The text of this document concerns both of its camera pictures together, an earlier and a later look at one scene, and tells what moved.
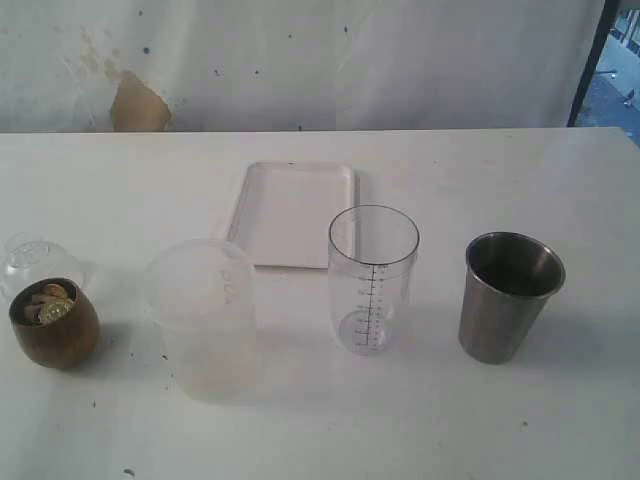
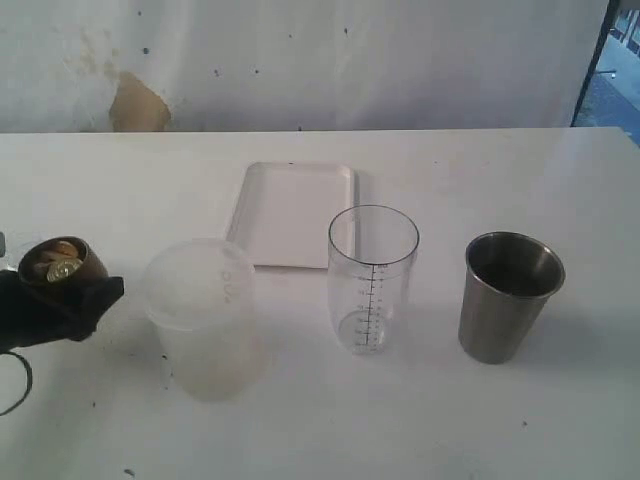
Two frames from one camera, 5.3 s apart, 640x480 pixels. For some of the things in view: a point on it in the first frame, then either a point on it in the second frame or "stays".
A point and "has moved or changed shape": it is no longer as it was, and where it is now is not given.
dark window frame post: [607, 23] stays
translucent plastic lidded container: [201, 295] stays
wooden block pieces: [53, 304] has moved or changed shape
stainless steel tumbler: [508, 285] stays
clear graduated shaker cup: [372, 254] stays
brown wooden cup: [56, 324] has moved or changed shape
